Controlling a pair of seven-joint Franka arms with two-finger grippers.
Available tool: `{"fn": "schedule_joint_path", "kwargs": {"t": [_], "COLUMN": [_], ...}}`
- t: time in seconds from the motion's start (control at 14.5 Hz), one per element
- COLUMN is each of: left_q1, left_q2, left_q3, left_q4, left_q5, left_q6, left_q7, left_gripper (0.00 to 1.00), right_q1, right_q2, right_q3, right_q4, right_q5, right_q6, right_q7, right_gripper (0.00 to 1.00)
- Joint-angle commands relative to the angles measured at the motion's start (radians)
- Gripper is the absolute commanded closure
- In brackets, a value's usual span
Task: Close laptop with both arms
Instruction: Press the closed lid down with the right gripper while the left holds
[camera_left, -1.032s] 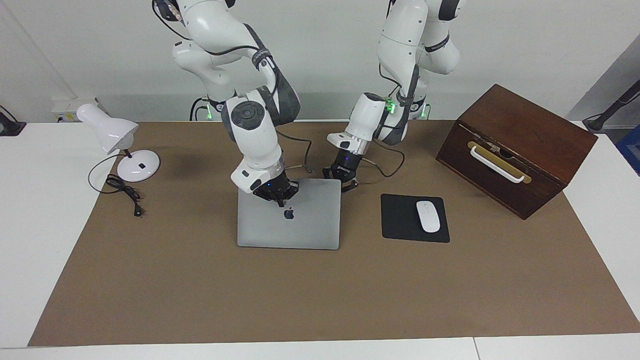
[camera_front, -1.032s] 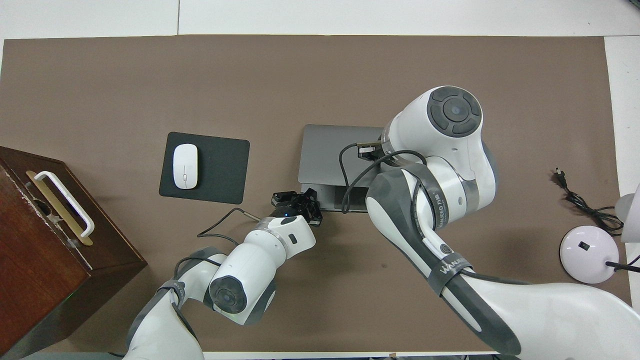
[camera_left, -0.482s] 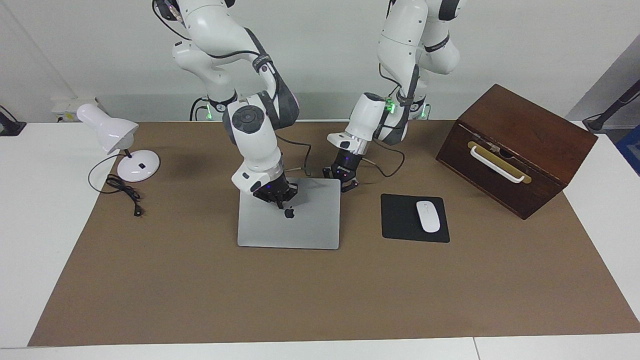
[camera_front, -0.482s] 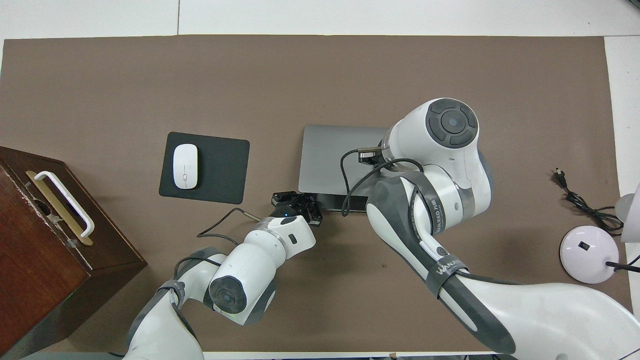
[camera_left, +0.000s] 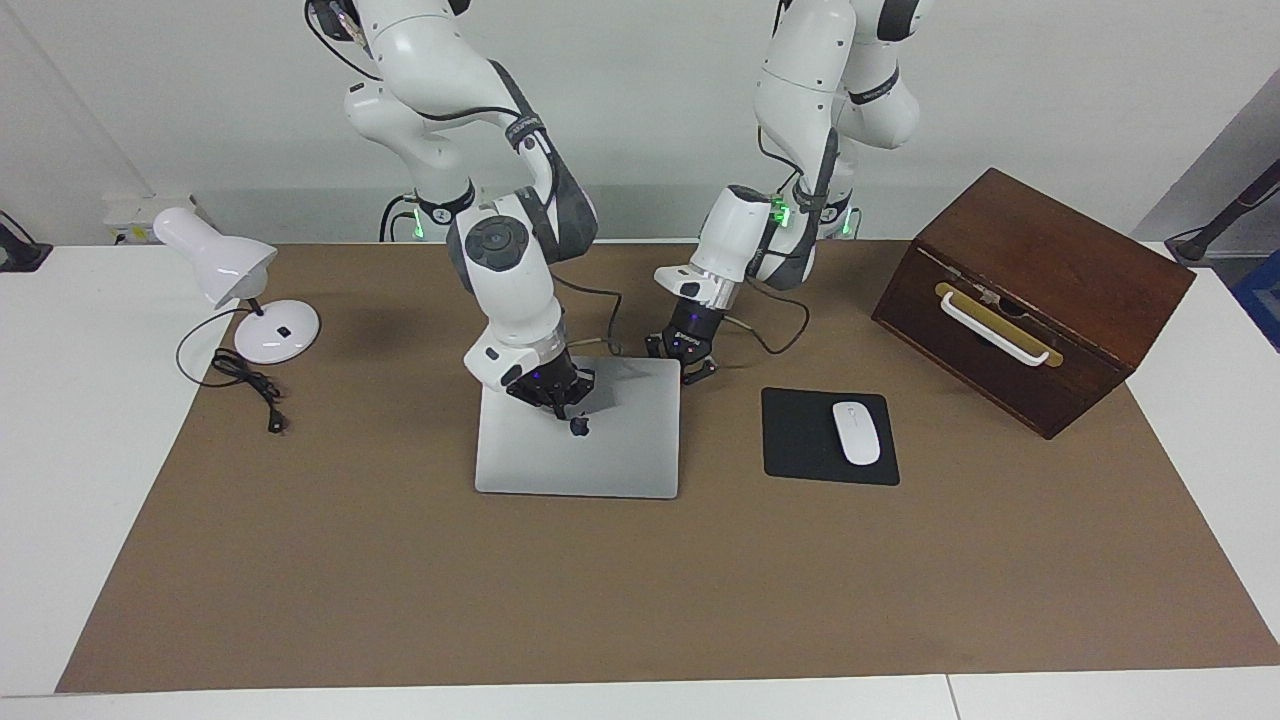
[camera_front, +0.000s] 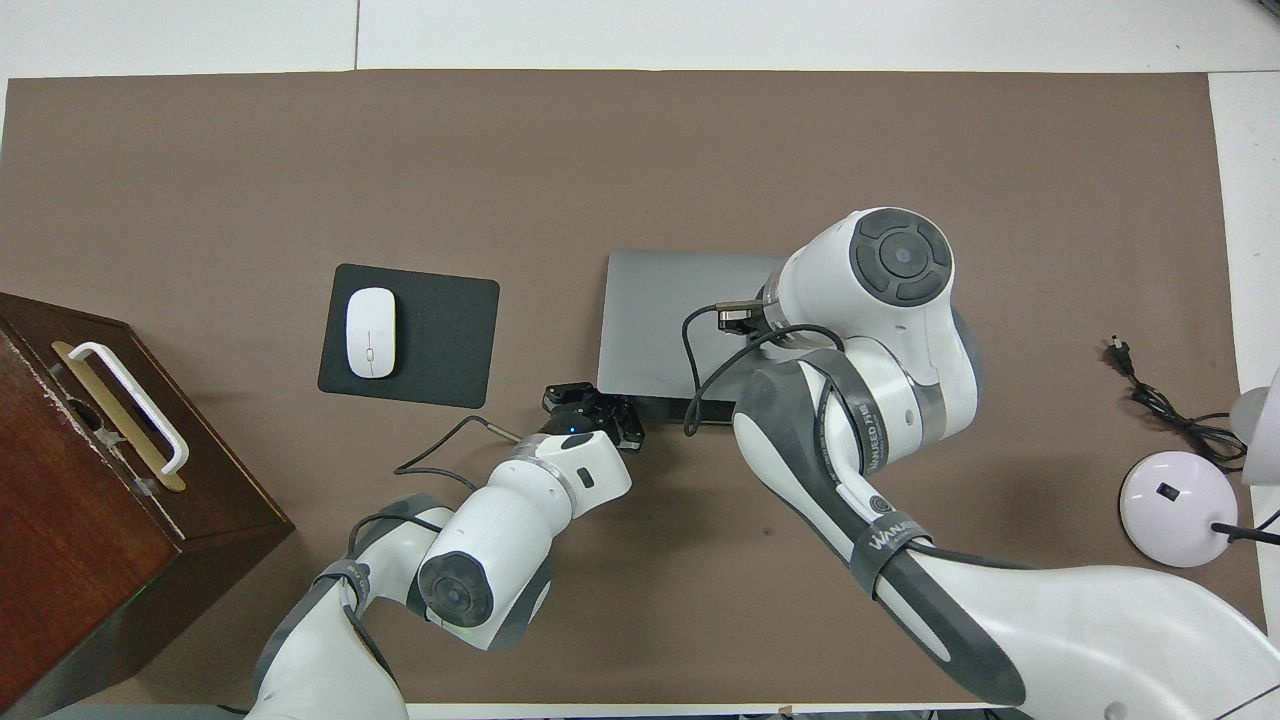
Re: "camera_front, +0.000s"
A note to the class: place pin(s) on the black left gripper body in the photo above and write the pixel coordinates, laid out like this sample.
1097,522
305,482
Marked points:
580,420

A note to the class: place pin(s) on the grey aluminium laptop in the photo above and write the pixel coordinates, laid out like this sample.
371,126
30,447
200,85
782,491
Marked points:
650,330

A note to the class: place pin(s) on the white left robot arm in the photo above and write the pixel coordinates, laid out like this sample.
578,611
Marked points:
500,540

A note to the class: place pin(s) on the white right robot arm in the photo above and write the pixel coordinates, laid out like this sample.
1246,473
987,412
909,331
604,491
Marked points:
900,340

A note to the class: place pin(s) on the black mouse pad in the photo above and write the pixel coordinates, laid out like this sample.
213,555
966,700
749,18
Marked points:
445,340

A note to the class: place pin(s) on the white computer mouse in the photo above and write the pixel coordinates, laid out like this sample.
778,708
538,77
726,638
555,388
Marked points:
371,332

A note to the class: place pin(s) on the brown table mat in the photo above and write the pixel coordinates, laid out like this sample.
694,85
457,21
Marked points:
600,160

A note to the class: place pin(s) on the brass plate on box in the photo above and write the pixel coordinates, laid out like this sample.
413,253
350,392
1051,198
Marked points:
160,470

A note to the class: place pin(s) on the dark brown wooden box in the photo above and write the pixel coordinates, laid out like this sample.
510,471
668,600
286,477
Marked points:
70,540

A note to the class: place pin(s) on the white desk lamp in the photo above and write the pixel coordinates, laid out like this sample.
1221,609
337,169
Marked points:
1175,515

